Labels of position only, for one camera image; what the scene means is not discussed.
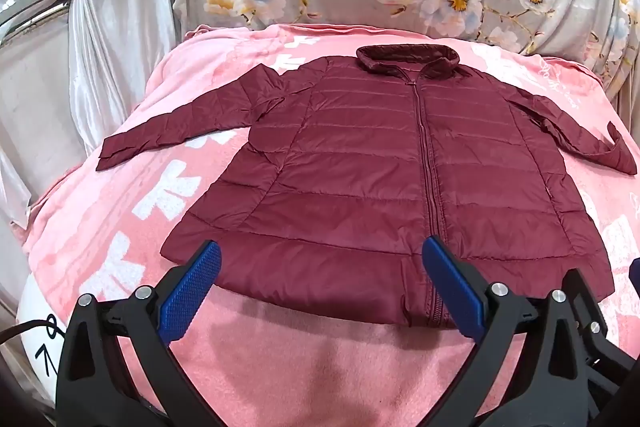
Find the white satin curtain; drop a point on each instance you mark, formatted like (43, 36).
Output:
(115, 57)

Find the pink printed blanket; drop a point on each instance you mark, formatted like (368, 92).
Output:
(250, 357)

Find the maroon quilted jacket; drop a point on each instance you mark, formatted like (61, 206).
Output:
(350, 167)

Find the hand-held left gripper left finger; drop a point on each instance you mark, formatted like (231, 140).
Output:
(192, 283)

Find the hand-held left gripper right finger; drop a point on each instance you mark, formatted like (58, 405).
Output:
(452, 288)

